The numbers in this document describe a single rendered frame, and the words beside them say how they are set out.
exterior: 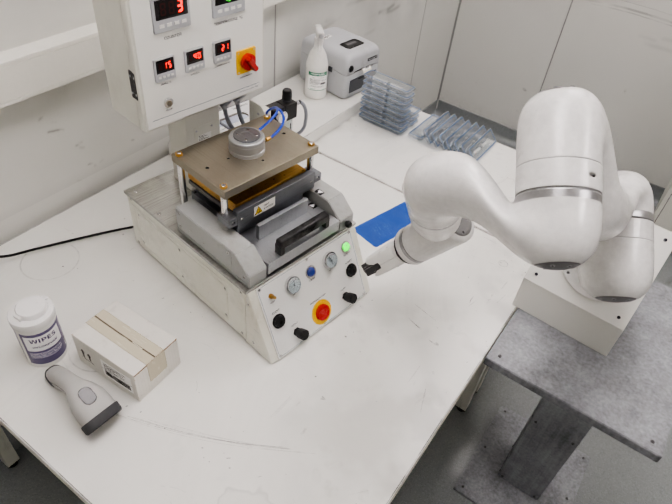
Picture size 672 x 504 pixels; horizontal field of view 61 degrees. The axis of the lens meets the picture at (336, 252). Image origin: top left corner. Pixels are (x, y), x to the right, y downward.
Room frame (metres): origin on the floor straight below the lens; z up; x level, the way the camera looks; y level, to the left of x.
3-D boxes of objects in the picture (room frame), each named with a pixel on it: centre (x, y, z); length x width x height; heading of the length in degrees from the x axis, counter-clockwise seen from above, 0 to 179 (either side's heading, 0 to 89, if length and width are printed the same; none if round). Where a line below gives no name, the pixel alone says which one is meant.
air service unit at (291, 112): (1.32, 0.18, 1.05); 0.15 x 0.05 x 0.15; 141
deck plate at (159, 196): (1.08, 0.25, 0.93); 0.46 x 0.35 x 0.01; 51
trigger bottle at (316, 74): (1.95, 0.15, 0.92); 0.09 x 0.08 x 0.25; 14
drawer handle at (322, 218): (0.95, 0.08, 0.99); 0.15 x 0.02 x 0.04; 141
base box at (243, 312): (1.07, 0.20, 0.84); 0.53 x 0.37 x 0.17; 51
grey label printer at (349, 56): (2.07, 0.07, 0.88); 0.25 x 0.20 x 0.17; 53
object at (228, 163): (1.10, 0.23, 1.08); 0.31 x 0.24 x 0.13; 141
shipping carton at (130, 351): (0.73, 0.42, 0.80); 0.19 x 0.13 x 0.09; 59
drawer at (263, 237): (1.03, 0.18, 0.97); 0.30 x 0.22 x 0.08; 51
